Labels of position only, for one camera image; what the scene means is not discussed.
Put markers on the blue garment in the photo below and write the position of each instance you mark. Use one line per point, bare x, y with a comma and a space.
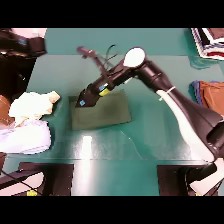
195, 91

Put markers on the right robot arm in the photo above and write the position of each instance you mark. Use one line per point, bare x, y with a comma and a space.
186, 106

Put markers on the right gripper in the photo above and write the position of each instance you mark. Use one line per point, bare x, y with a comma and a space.
92, 94

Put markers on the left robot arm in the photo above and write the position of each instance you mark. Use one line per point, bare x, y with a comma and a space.
20, 183

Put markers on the white garment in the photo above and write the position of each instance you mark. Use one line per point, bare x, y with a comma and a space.
23, 138

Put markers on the cream garment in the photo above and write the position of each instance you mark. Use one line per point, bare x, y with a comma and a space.
31, 105

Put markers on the brown garment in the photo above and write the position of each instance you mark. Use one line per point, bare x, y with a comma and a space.
213, 96

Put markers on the olive green garment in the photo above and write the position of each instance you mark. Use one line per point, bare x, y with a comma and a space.
110, 113

